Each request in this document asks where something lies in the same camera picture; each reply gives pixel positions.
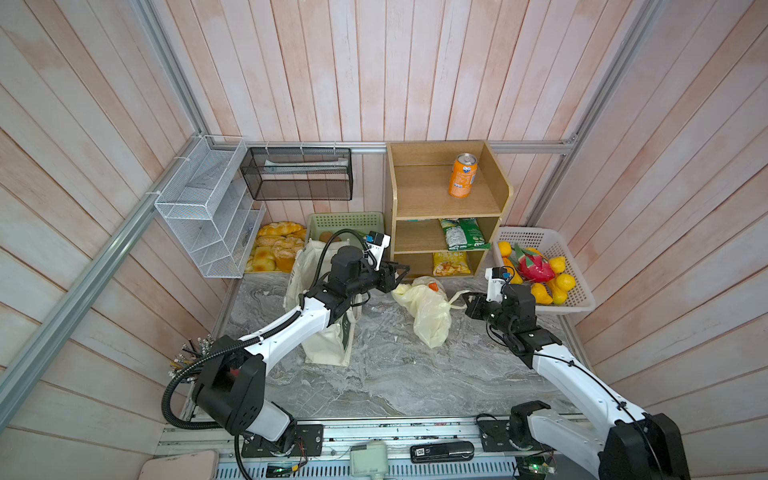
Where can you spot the yellow snack bag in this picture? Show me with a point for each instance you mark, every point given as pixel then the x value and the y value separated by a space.
pixel 450 263

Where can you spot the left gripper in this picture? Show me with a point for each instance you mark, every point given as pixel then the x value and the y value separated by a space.
pixel 386 277

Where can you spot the yellow lemon toy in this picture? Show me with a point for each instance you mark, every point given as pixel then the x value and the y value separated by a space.
pixel 565 282

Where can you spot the brown potato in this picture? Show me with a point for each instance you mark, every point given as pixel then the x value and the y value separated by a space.
pixel 328 236

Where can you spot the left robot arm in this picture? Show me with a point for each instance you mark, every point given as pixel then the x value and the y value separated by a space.
pixel 230 380

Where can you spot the pile of bread buns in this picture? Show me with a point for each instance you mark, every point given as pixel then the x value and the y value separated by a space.
pixel 276 247

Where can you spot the wooden shelf unit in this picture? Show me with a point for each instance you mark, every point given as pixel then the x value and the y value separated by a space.
pixel 417 197

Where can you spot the white fruit basket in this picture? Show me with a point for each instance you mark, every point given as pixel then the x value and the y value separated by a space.
pixel 549 298

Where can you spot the black barcode scanner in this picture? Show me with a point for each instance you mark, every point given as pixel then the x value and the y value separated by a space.
pixel 442 452

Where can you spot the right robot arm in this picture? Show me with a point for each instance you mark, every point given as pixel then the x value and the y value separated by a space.
pixel 622 441

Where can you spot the white adapter box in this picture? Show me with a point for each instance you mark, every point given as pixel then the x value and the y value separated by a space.
pixel 369 460

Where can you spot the black mesh wall basket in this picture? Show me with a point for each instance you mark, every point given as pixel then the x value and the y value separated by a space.
pixel 298 173

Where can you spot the cream canvas tote bag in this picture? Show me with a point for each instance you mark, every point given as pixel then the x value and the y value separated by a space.
pixel 330 340

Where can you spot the yellow plastic grocery bag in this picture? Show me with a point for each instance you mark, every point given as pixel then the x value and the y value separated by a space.
pixel 427 302

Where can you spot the orange soda can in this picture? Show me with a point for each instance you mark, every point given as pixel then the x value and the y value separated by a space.
pixel 463 175

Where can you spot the red dragon fruit toy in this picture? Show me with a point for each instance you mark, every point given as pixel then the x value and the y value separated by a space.
pixel 532 266

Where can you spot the green plastic basket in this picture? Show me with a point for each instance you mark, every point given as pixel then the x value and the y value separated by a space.
pixel 362 222

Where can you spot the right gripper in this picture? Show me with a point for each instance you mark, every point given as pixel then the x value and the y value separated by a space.
pixel 474 306

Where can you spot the green snack bag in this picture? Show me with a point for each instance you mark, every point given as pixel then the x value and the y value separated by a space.
pixel 463 234

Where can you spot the white wire rack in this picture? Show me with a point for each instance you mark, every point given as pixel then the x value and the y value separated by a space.
pixel 207 205

